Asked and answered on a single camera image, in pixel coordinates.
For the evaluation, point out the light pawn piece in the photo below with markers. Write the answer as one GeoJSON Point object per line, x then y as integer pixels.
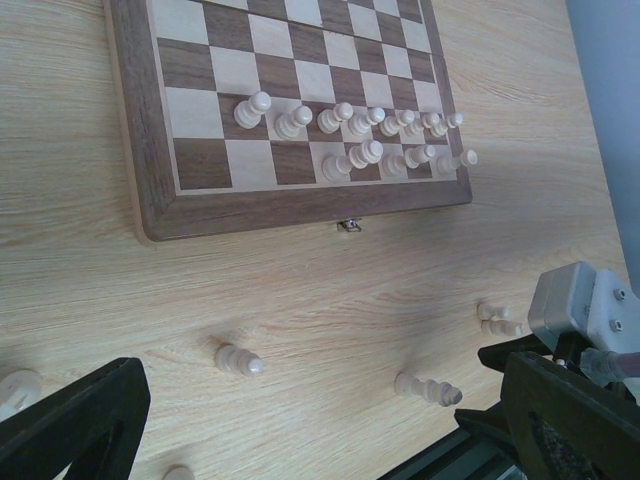
{"type": "Point", "coordinates": [231, 359]}
{"type": "Point", "coordinates": [393, 124]}
{"type": "Point", "coordinates": [422, 122]}
{"type": "Point", "coordinates": [450, 122]}

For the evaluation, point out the wooden chess board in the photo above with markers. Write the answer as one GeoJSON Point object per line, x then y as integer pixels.
{"type": "Point", "coordinates": [181, 67]}

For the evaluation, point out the light rook piece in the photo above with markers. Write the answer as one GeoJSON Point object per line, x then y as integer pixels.
{"type": "Point", "coordinates": [448, 164]}

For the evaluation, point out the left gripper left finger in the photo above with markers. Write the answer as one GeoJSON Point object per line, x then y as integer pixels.
{"type": "Point", "coordinates": [90, 429]}

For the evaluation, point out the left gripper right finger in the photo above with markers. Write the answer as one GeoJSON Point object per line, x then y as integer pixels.
{"type": "Point", "coordinates": [542, 399]}

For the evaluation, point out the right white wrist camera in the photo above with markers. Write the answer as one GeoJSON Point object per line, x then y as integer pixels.
{"type": "Point", "coordinates": [597, 304]}

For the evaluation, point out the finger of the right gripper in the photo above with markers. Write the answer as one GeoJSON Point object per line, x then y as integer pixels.
{"type": "Point", "coordinates": [490, 424]}
{"type": "Point", "coordinates": [495, 356]}

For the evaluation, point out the light chess piece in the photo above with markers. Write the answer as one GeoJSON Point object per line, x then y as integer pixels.
{"type": "Point", "coordinates": [330, 120]}
{"type": "Point", "coordinates": [19, 390]}
{"type": "Point", "coordinates": [487, 311]}
{"type": "Point", "coordinates": [416, 156]}
{"type": "Point", "coordinates": [248, 113]}
{"type": "Point", "coordinates": [337, 167]}
{"type": "Point", "coordinates": [288, 125]}
{"type": "Point", "coordinates": [441, 393]}
{"type": "Point", "coordinates": [393, 166]}
{"type": "Point", "coordinates": [361, 123]}
{"type": "Point", "coordinates": [502, 328]}

